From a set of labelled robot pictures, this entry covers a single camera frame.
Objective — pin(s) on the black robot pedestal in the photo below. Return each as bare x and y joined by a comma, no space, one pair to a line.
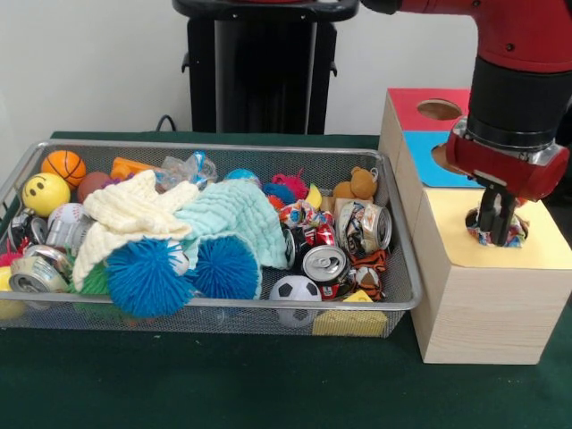
268,67

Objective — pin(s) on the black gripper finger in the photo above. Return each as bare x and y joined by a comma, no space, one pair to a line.
502,221
487,214

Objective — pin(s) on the brown teddy bear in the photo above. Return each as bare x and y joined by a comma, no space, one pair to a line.
357,185

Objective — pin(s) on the cream knitted cloth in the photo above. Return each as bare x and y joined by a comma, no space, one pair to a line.
125,214

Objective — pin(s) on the yellow smiley ball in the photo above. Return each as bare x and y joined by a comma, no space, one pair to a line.
44,194

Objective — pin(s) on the orange toy basketball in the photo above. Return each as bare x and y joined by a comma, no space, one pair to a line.
64,167

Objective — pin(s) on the blue spiky ball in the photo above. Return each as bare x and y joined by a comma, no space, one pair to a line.
228,268

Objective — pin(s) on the colourful patchwork cloth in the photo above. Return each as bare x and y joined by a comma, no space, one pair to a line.
518,232

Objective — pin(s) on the dark green table cloth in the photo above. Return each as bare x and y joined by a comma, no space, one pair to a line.
268,384

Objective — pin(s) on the crushed silver soda can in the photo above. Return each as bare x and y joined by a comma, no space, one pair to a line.
364,225

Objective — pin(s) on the mint knitted cloth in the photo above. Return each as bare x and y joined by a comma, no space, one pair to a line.
241,219

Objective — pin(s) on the wooden box with three holes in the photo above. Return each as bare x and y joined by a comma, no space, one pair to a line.
482,322

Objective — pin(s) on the metal mesh bin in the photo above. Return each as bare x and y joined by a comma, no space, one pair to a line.
268,319

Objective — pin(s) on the crushed red soda can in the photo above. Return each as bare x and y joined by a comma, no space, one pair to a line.
326,268

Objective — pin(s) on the blue fuzzy ball with eye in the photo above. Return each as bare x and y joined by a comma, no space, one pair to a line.
147,277

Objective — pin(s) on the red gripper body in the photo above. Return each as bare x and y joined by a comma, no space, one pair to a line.
509,167

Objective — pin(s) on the black and white soccer ball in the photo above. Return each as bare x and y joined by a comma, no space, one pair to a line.
296,290

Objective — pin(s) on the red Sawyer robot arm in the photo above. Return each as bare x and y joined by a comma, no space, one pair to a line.
514,67

